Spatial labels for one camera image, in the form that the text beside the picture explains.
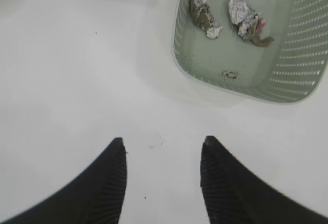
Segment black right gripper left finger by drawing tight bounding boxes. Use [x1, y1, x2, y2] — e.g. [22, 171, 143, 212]
[4, 137, 127, 223]

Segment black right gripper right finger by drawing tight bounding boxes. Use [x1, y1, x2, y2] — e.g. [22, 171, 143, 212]
[200, 135, 327, 223]

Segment green plastic basket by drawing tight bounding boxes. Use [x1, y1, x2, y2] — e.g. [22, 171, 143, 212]
[173, 0, 327, 103]

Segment tiny paper scrap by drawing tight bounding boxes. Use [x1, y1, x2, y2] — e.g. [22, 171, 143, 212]
[222, 70, 239, 79]

